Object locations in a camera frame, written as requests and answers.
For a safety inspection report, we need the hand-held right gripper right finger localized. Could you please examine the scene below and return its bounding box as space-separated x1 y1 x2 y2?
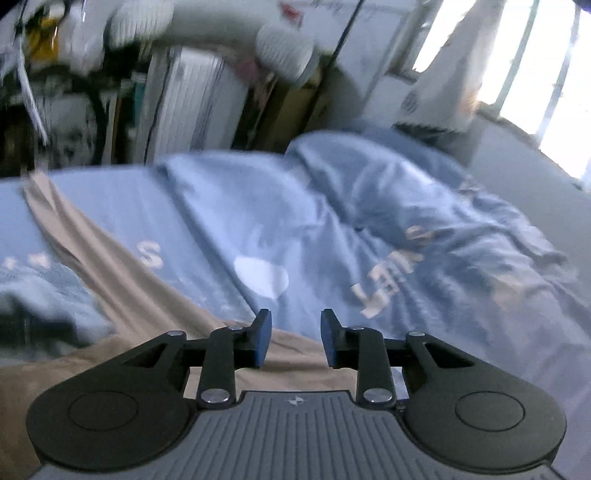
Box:
320 308 483 411

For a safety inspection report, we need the patterned white curtain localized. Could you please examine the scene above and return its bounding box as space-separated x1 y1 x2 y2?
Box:
392 0 509 134

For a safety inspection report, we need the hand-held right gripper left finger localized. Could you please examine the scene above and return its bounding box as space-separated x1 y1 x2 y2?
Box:
122 308 274 411

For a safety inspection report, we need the beige t-shirt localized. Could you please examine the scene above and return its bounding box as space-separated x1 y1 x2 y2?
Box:
0 172 407 480

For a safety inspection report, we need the pink cloth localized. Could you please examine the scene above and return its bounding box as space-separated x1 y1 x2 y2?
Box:
231 55 273 81

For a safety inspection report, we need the printed blue duvet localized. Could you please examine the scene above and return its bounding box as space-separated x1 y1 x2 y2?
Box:
157 129 591 480

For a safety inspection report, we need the clear plastic bag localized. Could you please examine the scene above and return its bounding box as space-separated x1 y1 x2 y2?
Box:
60 0 112 75

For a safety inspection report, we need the grey blue twill sweatshirt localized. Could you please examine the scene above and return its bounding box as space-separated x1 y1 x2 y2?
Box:
0 261 116 365

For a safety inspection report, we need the yellow bag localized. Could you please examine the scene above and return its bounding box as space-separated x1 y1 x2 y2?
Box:
25 16 61 63

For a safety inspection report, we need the plain blue pillow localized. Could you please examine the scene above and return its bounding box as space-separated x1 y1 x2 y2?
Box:
344 119 458 160

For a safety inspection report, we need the barred window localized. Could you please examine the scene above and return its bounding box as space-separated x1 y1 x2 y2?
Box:
406 0 591 185

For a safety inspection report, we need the teal plastic bin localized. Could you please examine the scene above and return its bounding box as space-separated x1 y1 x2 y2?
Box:
117 78 148 139

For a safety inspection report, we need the black clothes rack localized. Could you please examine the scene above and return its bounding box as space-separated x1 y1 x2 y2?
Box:
300 0 365 148

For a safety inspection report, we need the white road bicycle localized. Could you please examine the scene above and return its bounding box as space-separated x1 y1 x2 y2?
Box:
0 0 114 169

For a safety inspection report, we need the white grey plush pillow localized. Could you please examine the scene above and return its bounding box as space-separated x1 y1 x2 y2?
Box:
106 0 319 86

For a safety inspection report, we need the white suitcase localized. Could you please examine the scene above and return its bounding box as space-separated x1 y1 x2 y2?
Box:
136 46 250 164

